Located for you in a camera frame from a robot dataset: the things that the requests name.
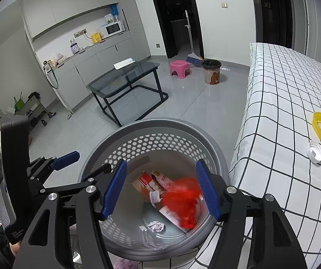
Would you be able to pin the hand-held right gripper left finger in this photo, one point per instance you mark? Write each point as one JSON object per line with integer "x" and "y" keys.
{"x": 114, "y": 190}

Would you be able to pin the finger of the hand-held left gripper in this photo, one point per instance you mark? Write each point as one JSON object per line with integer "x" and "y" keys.
{"x": 73, "y": 184}
{"x": 65, "y": 159}

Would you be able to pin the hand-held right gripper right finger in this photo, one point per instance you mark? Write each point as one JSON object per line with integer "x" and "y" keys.
{"x": 209, "y": 190}

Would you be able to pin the red plastic bag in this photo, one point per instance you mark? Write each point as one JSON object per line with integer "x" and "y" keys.
{"x": 183, "y": 199}

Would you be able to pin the red white toothpaste box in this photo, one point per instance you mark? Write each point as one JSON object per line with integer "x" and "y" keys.
{"x": 146, "y": 183}

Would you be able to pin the pink sachet packet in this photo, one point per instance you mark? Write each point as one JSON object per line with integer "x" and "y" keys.
{"x": 164, "y": 180}

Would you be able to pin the grey perforated plastic basket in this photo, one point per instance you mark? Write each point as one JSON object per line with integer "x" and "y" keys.
{"x": 160, "y": 129}

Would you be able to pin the person's left hand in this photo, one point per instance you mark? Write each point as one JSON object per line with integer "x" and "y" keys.
{"x": 14, "y": 248}

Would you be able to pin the green dustpan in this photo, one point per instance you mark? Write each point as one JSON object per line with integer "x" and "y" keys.
{"x": 18, "y": 105}

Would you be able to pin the small white paper scrap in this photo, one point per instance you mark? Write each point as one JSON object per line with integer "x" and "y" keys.
{"x": 142, "y": 228}

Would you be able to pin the crumpled white paper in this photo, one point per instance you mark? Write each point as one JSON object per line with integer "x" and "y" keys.
{"x": 156, "y": 226}

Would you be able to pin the pink patterned cloth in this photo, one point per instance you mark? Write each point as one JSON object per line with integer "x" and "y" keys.
{"x": 125, "y": 264}

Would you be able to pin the black glass coffee table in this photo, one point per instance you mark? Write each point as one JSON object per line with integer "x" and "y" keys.
{"x": 124, "y": 78}

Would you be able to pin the white round cap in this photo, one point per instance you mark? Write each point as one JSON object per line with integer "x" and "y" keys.
{"x": 315, "y": 151}

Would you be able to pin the white purple appliance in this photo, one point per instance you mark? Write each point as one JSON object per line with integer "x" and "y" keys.
{"x": 74, "y": 46}

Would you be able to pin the brown bin with black liner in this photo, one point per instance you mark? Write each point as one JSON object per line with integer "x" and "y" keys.
{"x": 211, "y": 74}

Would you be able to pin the yellow small appliance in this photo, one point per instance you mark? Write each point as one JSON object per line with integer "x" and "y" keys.
{"x": 96, "y": 37}

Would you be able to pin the pink plastic stool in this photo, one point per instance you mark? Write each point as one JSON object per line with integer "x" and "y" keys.
{"x": 180, "y": 66}

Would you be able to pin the broom with grey pole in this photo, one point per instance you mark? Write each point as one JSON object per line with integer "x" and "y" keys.
{"x": 192, "y": 58}

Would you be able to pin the white microwave oven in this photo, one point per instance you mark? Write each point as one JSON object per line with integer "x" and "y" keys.
{"x": 115, "y": 28}

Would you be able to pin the blue white water dispenser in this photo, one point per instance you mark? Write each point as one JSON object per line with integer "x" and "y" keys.
{"x": 114, "y": 12}

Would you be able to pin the black door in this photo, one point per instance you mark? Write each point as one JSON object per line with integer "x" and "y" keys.
{"x": 275, "y": 11}

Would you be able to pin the grey wall cabinet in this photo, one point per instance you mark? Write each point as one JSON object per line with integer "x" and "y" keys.
{"x": 65, "y": 2}

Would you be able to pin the wall light switch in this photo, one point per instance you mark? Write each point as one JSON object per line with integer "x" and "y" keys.
{"x": 224, "y": 5}

